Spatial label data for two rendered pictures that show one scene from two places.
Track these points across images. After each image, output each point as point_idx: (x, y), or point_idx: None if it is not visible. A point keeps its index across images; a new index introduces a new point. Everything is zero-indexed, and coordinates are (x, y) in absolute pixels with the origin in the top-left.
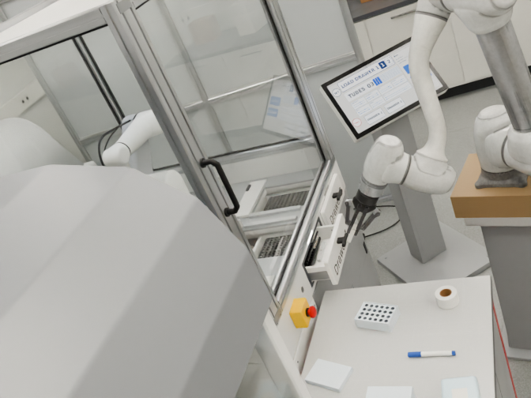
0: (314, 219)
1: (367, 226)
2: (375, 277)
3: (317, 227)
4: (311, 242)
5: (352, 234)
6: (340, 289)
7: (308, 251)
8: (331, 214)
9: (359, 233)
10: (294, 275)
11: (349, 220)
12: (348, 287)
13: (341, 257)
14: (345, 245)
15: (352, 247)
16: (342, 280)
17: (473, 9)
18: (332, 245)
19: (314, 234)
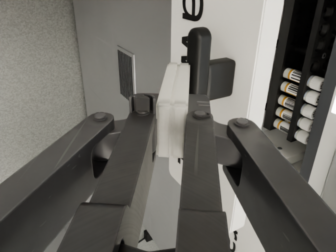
0: (326, 174)
1: (60, 138)
2: None
3: (288, 160)
4: (312, 73)
5: (168, 86)
6: (155, 61)
7: (325, 18)
8: (241, 230)
9: (149, 223)
10: None
11: (221, 157)
12: (142, 91)
13: (183, 32)
14: (188, 41)
15: (155, 184)
16: (156, 87)
17: None
18: (267, 1)
19: (301, 119)
